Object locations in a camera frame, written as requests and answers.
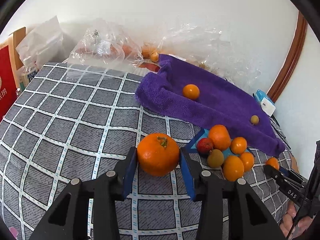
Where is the brown longan on towel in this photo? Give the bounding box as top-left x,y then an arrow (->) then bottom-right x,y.
250,115 -> 259,125

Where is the red lychee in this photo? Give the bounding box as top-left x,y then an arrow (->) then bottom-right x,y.
196,138 -> 214,155

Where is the clear plastic bag right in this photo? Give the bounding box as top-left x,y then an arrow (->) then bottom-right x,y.
157,23 -> 261,94

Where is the grey checked bed sheet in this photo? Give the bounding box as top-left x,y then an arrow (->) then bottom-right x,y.
0,62 -> 304,240

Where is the small orange front pile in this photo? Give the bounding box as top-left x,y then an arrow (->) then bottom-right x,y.
223,155 -> 245,181

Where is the green-brown kiwi fruit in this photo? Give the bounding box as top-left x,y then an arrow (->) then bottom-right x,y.
207,149 -> 224,168

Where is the large orange with stem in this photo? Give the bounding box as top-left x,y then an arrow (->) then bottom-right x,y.
137,133 -> 180,177

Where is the white plastic bag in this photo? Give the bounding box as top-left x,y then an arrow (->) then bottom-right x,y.
16,16 -> 64,69

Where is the small orange right pile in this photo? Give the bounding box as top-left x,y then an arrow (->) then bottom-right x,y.
240,152 -> 254,172

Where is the small orange on towel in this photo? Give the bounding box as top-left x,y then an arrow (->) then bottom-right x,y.
182,84 -> 200,100

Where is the clear plastic bag with fruit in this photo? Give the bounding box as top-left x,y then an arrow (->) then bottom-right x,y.
68,18 -> 143,68

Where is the purple towel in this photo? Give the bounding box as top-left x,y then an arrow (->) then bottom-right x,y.
135,54 -> 285,157

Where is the large orange navel side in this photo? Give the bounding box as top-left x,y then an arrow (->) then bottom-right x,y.
265,157 -> 280,170

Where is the white blue charger box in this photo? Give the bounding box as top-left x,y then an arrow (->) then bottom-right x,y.
254,89 -> 276,117

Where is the small orange upper pile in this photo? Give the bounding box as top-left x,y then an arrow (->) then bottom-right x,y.
229,137 -> 247,154

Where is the black cable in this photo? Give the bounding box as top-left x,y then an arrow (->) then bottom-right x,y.
271,114 -> 292,151

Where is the brown wooden door frame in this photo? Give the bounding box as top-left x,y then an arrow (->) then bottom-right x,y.
267,11 -> 308,102

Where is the oval tangerine in pile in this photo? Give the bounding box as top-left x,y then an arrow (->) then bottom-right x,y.
208,125 -> 231,151

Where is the small orange pile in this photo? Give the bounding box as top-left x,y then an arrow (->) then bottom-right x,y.
223,155 -> 245,181
229,137 -> 247,154
240,152 -> 254,172

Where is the red paper bag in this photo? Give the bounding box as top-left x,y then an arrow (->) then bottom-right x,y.
0,45 -> 17,120

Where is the small orange by wall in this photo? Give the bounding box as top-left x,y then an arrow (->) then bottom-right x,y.
150,51 -> 159,62

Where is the person's right hand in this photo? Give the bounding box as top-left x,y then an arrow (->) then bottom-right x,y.
280,200 -> 317,239

